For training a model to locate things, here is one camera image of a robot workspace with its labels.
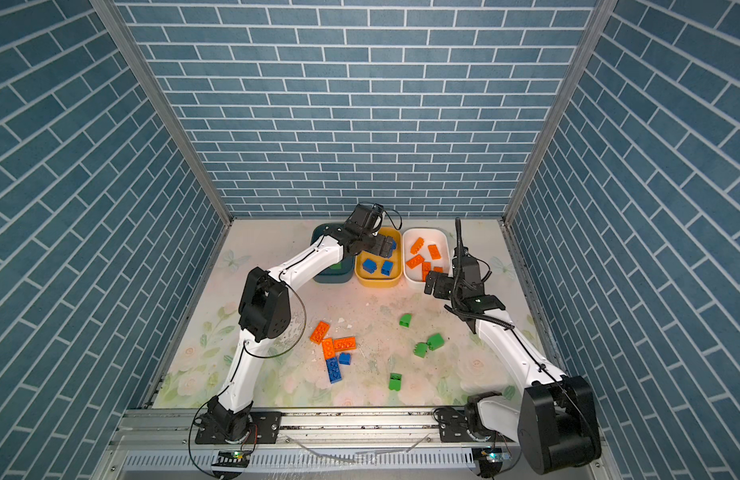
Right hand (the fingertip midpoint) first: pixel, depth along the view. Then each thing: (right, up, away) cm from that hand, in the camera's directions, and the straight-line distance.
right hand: (439, 274), depth 87 cm
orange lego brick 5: (+3, 0, +19) cm, 19 cm away
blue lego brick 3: (-13, +9, +15) cm, 22 cm away
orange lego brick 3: (-5, +3, +20) cm, 21 cm away
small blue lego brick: (-27, -23, -3) cm, 36 cm away
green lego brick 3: (-1, -20, 0) cm, 20 cm away
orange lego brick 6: (-36, -18, +3) cm, 40 cm away
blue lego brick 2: (-21, +2, +18) cm, 28 cm away
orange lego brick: (-4, +8, +23) cm, 25 cm away
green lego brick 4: (-13, -28, -6) cm, 32 cm away
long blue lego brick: (-30, -26, -4) cm, 40 cm away
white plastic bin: (-1, +7, +25) cm, 26 cm away
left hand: (-18, +11, +11) cm, 24 cm away
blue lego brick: (-15, +1, +15) cm, 22 cm away
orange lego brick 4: (-1, +1, +18) cm, 18 cm away
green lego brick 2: (-5, -22, 0) cm, 23 cm away
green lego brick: (-10, -15, +5) cm, 18 cm away
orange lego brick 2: (+3, +6, +25) cm, 26 cm away
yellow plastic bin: (-19, -3, +15) cm, 25 cm away
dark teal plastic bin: (-30, 0, +10) cm, 31 cm away
